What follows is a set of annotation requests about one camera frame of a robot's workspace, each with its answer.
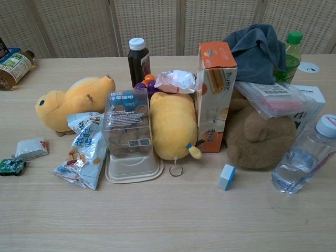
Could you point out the yellow duck plush toy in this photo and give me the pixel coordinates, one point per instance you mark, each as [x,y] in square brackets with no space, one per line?
[76,99]

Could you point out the yellow plush with keyring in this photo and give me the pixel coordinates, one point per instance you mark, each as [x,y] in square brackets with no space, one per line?
[174,126]

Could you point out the clear coffee capsule box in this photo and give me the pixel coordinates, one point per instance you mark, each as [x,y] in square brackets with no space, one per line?
[128,123]

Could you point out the white pink snack packet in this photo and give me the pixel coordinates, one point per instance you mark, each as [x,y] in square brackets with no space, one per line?
[177,81]

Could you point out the purple orange toy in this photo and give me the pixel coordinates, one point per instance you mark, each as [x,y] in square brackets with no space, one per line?
[147,84]

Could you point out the orange biscuit box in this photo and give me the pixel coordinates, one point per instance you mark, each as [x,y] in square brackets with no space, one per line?
[214,105]

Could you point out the beige plastic lid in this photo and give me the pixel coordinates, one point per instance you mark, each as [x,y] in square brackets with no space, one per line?
[134,169]

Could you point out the dark juice bottle white cap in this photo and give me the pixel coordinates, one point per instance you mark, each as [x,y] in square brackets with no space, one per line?
[138,63]

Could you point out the white blue eraser block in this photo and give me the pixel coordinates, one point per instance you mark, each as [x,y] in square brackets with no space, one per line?
[226,177]

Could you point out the white blue snack bag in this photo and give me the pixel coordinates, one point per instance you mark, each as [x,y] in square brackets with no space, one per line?
[84,149]

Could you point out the brown plush toy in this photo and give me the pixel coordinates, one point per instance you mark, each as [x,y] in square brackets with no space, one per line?
[257,141]

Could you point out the clear zip bag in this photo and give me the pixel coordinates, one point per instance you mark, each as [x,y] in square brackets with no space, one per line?
[273,99]

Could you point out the grey towel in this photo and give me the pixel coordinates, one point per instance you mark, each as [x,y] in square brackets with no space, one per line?
[256,55]

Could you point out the green soda bottle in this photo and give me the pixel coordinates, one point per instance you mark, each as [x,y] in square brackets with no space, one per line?
[290,57]

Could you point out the small white packet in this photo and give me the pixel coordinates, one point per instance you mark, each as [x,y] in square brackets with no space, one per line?
[30,148]

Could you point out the clear water bottle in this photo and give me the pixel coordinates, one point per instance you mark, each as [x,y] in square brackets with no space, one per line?
[304,160]

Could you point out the white carton box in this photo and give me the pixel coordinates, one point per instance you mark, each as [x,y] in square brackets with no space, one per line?
[312,102]

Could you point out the round white table socket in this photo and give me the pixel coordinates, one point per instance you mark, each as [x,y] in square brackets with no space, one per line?
[309,67]

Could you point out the amber tea bottle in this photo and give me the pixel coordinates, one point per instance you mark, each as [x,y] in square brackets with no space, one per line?
[13,69]

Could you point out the blue box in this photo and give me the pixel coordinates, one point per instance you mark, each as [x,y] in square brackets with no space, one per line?
[13,51]

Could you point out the dark box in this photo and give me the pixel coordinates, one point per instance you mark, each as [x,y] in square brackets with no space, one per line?
[2,50]

